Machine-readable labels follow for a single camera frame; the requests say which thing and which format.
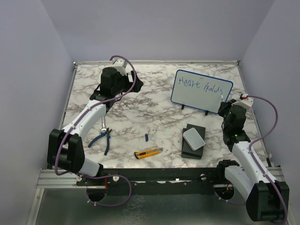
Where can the blue framed whiteboard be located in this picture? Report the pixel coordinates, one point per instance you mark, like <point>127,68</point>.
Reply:
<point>199,91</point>

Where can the silver wrench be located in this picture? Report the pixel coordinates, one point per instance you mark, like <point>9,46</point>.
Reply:
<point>103,124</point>

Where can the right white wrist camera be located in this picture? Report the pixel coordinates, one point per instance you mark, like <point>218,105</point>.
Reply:
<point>244,101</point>

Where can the black box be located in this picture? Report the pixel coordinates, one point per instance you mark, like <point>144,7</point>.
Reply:
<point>186,151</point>

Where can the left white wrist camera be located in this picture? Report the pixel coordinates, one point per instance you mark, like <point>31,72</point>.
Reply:
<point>120,65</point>

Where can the yellow utility knife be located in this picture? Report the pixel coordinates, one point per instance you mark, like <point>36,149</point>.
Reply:
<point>147,153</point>

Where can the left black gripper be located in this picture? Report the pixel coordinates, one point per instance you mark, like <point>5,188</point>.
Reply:
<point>129,84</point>

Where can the grey white eraser case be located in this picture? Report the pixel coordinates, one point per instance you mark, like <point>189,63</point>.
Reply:
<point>193,138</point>

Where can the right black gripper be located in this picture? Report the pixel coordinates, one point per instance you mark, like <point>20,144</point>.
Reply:
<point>226,105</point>

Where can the black mounting base rail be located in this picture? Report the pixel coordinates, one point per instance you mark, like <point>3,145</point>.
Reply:
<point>171,181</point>

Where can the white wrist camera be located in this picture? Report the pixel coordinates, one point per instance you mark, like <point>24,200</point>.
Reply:
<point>120,65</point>
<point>244,101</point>

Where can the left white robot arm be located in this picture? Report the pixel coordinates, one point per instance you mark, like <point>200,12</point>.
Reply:
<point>65,147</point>

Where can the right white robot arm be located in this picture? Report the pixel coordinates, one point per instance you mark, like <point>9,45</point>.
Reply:
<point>266,198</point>

